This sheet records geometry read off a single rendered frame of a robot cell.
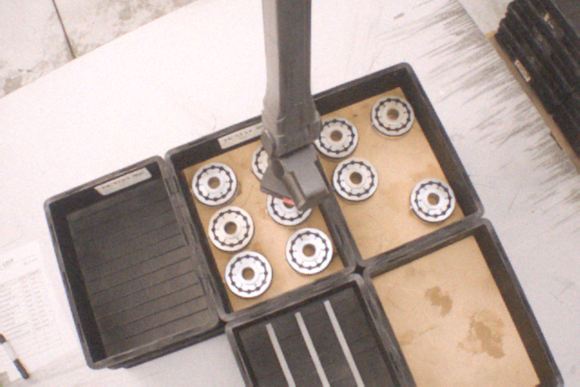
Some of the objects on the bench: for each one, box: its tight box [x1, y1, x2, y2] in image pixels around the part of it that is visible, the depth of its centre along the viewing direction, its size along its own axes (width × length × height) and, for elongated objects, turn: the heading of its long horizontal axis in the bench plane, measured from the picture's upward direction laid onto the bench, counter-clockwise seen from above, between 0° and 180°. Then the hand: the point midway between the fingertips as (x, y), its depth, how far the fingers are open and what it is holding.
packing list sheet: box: [0, 240, 79, 382], centre depth 140 cm, size 33×23×1 cm
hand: (289, 180), depth 110 cm, fingers open, 6 cm apart
